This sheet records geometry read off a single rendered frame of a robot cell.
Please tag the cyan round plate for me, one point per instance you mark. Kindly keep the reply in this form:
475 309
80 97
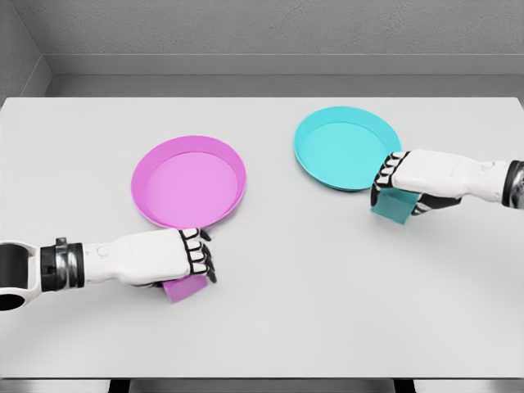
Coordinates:
346 149

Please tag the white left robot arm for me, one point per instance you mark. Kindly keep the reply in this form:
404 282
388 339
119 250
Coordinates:
61 264

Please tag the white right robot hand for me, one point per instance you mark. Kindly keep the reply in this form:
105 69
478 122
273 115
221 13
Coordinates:
425 174

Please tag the cyan block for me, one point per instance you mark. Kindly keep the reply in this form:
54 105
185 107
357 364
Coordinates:
392 204

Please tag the pink round plate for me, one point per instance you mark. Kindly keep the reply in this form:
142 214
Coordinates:
189 182

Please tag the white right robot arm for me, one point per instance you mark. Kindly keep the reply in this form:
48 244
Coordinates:
493 180

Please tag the pink block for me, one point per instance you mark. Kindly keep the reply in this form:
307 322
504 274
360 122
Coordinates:
183 288

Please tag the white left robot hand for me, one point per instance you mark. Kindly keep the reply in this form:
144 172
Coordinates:
163 254

